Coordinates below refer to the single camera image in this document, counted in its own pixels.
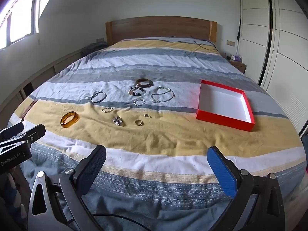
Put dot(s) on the wooden nightstand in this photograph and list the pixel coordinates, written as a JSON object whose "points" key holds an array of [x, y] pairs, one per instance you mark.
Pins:
{"points": [[239, 66]]}

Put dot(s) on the window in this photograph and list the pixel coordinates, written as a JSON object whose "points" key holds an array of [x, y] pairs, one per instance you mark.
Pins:
{"points": [[19, 16]]}

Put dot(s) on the low white window cabinet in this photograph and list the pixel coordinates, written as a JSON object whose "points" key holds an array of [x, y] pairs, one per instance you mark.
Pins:
{"points": [[36, 77]]}

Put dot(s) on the wall socket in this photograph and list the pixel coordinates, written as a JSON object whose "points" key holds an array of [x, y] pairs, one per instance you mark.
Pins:
{"points": [[99, 40]]}

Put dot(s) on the white wardrobe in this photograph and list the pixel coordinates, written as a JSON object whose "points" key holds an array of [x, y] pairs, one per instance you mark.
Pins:
{"points": [[288, 53]]}

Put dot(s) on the dark grey cloth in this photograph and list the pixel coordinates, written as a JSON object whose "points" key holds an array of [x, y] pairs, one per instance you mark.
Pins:
{"points": [[93, 48]]}

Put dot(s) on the wooden headboard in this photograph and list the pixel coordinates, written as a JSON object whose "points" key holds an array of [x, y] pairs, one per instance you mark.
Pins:
{"points": [[156, 26]]}

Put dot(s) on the thin silver bangle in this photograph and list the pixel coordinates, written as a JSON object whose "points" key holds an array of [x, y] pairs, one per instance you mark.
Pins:
{"points": [[96, 100]]}

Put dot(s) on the brown tortoiseshell bangle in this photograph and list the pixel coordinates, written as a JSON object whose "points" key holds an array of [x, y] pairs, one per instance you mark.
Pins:
{"points": [[144, 85]]}

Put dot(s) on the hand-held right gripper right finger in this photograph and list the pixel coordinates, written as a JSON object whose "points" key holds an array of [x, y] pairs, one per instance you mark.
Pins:
{"points": [[221, 170]]}

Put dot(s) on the amber bangle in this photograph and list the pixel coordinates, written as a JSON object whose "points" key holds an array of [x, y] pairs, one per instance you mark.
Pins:
{"points": [[69, 124]]}

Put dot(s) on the purple tissue box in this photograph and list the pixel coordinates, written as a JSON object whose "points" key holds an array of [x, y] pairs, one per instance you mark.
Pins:
{"points": [[237, 58]]}

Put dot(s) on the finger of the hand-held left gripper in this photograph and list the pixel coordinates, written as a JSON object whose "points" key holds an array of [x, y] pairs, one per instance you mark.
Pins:
{"points": [[12, 130], [35, 133]]}

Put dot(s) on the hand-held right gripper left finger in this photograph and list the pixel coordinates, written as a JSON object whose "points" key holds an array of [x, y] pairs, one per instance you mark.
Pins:
{"points": [[92, 170]]}

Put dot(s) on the red shallow cardboard box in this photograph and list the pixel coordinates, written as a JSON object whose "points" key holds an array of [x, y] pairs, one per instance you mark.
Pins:
{"points": [[223, 121]]}

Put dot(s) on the beige wall switch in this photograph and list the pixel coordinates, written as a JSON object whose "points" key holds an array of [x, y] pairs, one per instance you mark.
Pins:
{"points": [[230, 43]]}

